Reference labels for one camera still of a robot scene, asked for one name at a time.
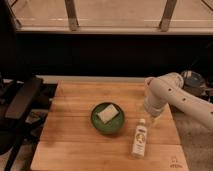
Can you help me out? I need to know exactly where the white plastic bottle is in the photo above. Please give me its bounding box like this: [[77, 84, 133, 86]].
[[132, 119, 147, 158]]

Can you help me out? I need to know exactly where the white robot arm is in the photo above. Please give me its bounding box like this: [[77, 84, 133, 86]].
[[144, 72, 213, 132]]

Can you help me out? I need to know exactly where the white cup with red object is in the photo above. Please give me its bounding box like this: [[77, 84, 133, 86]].
[[144, 77, 154, 87]]

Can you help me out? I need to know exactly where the green bowl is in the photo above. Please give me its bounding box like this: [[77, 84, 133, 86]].
[[91, 102, 125, 135]]

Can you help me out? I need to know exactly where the white sponge block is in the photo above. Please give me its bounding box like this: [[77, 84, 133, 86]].
[[97, 104, 119, 124]]

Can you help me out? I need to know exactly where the round grey dish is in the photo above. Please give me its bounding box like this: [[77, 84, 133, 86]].
[[181, 70, 205, 88]]

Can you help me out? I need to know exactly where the black office chair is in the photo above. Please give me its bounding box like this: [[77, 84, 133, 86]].
[[0, 77, 43, 171]]

